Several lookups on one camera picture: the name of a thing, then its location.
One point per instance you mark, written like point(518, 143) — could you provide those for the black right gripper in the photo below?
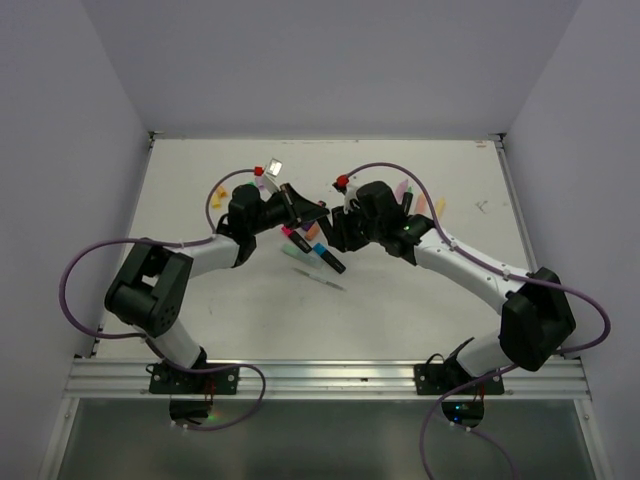
point(340, 234)

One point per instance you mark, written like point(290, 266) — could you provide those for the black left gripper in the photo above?
point(298, 208)

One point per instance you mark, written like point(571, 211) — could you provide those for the pastel orange highlighter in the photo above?
point(313, 231)

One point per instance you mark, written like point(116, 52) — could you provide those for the blue cap black highlighter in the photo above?
point(329, 258)

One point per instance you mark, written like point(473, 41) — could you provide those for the pink cap black highlighter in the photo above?
point(299, 241)

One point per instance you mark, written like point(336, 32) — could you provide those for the pastel green highlighter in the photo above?
point(310, 259)

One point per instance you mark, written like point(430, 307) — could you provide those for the green cap black highlighter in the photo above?
point(406, 201)

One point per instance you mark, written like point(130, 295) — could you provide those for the pastel yellow highlighter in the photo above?
point(440, 206)

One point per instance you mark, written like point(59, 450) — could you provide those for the purple cap black highlighter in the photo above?
point(305, 227)

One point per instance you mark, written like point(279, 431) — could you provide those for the pastel peach highlighter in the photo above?
point(421, 205)

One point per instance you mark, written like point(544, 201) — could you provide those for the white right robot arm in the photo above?
point(535, 316)

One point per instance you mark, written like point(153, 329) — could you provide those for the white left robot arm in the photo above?
point(147, 292)

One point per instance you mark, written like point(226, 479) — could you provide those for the thin grey pen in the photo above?
point(319, 279)

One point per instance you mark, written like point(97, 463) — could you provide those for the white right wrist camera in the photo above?
point(351, 202)

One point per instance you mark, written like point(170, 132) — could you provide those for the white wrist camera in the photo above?
point(351, 202)
point(270, 174)

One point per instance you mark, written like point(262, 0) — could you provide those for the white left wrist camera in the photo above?
point(270, 174)

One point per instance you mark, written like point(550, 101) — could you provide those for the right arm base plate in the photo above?
point(437, 376)

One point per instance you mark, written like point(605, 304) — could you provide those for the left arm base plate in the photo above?
point(166, 380)

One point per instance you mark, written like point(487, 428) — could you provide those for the aluminium front rail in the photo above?
point(107, 378)

